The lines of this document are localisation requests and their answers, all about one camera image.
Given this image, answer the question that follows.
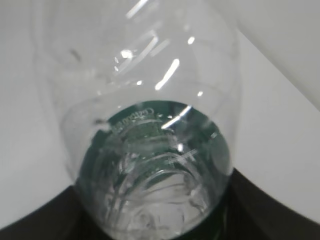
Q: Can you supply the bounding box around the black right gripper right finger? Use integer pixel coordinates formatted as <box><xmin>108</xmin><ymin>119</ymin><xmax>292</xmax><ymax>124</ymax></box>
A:
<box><xmin>180</xmin><ymin>168</ymin><xmax>320</xmax><ymax>240</ymax></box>

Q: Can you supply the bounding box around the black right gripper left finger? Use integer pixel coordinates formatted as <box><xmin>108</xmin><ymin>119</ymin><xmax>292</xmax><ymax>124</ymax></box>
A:
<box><xmin>0</xmin><ymin>186</ymin><xmax>110</xmax><ymax>240</ymax></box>

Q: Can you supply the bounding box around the clear water bottle green label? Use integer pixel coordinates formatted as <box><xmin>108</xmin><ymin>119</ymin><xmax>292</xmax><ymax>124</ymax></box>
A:
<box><xmin>30</xmin><ymin>0</ymin><xmax>241</xmax><ymax>240</ymax></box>

